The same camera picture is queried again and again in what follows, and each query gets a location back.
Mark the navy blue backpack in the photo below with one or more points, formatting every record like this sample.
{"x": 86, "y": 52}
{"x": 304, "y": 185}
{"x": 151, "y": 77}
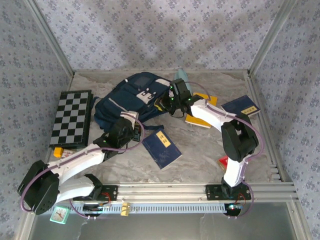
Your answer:
{"x": 125, "y": 100}

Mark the red white card box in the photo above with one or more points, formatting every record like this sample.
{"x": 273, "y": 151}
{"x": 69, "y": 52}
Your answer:
{"x": 67, "y": 154}

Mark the grey metal panel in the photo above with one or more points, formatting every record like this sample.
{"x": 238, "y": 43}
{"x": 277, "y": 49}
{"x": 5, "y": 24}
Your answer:
{"x": 162, "y": 227}

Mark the green alarm clock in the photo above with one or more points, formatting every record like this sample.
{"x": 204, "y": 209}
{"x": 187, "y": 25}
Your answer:
{"x": 59, "y": 215}

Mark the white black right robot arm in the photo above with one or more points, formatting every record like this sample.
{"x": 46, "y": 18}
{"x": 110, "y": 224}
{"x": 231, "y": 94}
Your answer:
{"x": 210, "y": 115}

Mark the yellow orange notebook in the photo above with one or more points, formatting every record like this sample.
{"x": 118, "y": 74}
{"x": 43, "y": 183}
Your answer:
{"x": 200, "y": 122}

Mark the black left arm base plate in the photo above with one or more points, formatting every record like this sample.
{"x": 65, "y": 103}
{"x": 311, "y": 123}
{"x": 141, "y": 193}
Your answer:
{"x": 112, "y": 192}

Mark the tan connector block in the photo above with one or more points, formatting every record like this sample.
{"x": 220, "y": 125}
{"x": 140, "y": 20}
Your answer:
{"x": 125, "y": 209}

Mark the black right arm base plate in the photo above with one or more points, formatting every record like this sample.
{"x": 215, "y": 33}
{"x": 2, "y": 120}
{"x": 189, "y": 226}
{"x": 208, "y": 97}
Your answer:
{"x": 212, "y": 192}

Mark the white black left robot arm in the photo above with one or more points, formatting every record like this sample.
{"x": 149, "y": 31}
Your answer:
{"x": 75, "y": 162}

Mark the teal pencil case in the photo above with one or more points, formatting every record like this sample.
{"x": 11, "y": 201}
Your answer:
{"x": 180, "y": 73}

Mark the aluminium frame post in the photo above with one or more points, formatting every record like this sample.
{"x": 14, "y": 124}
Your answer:
{"x": 52, "y": 37}
{"x": 271, "y": 37}

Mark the small yellow block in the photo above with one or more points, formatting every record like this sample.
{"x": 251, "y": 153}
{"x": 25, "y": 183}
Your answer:
{"x": 58, "y": 152}

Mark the blue book yellow label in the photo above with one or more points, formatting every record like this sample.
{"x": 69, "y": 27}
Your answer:
{"x": 240, "y": 105}
{"x": 162, "y": 150}

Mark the aluminium side rail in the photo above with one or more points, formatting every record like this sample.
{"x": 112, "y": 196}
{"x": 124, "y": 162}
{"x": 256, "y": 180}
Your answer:
{"x": 253, "y": 87}

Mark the black grey chessboard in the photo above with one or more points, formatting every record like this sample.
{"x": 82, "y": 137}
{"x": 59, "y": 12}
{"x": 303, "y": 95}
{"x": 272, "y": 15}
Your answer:
{"x": 71, "y": 117}

